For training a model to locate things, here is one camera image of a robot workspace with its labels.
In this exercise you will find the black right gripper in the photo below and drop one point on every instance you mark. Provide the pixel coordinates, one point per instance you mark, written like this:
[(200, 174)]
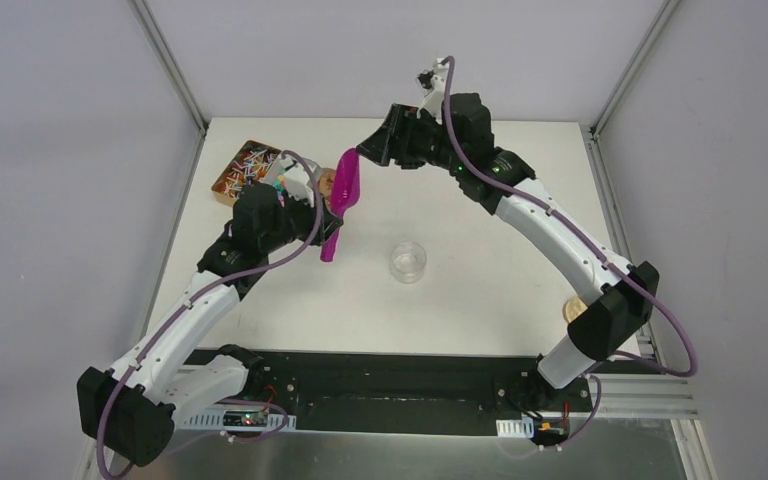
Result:
[(396, 144)]

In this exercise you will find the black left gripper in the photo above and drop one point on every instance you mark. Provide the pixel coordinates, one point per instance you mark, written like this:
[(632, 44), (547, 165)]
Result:
[(313, 216)]

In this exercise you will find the magenta plastic scoop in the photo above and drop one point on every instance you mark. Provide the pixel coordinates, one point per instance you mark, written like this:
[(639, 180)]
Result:
[(345, 193)]

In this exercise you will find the clear plastic jar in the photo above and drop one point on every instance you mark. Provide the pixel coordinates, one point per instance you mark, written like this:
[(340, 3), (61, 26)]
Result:
[(407, 262)]

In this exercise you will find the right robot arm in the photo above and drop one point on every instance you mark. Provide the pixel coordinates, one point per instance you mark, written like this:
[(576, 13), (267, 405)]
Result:
[(618, 295)]

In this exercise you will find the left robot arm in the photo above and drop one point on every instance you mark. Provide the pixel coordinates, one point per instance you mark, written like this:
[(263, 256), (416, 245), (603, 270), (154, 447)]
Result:
[(133, 407)]

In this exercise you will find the pink gummy candy box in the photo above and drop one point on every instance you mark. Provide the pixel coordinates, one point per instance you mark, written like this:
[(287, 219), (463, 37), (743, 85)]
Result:
[(325, 183)]

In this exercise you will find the yellow lollipop box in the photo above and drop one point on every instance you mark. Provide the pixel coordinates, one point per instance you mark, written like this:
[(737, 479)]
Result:
[(250, 164)]

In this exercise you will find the gold jar lid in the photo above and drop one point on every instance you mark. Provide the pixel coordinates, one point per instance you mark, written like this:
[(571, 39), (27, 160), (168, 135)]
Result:
[(573, 308)]

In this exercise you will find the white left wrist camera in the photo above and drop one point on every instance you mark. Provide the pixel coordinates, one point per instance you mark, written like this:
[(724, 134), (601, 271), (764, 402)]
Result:
[(301, 177)]

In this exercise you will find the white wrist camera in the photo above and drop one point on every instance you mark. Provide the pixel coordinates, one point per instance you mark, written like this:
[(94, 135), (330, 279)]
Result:
[(433, 83), (301, 177)]

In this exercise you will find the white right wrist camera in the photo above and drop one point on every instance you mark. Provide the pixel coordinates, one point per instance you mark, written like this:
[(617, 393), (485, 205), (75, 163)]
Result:
[(433, 83)]

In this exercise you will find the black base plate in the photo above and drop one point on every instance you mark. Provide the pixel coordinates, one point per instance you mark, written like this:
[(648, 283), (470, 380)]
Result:
[(407, 394)]

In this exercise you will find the left white cable duct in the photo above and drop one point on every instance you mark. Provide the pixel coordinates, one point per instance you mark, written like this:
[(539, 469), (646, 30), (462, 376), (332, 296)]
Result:
[(238, 420)]

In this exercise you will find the white cable duct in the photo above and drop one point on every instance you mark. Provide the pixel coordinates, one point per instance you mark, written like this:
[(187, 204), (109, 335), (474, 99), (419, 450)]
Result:
[(238, 420), (515, 428)]

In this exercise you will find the left aluminium frame post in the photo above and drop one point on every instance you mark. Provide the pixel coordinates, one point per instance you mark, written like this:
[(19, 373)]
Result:
[(153, 32)]

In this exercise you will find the aluminium frame post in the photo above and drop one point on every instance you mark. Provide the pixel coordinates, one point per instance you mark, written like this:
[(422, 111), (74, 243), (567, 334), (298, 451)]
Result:
[(153, 32), (654, 31)]

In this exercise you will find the right white cable duct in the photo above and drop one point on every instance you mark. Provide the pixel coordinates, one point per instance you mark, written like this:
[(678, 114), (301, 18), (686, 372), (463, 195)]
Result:
[(515, 428)]

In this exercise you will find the right aluminium frame post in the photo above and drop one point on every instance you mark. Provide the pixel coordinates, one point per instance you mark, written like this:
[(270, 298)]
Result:
[(654, 31)]

